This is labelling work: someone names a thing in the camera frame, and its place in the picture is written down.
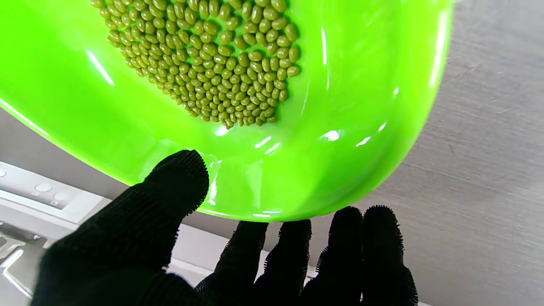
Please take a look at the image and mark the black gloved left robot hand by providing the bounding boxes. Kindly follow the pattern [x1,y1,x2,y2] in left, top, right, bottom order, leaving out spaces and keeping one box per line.
[30,150,419,306]

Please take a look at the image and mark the green mung beans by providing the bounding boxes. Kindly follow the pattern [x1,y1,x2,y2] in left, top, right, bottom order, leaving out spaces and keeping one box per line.
[91,0,301,129]

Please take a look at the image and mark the bright green plastic bowl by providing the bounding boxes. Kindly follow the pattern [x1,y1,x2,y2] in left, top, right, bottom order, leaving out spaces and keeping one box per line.
[0,0,455,222]

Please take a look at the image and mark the printed kitchen backdrop poster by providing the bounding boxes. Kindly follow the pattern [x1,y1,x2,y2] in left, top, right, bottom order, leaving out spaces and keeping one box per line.
[0,106,430,306]

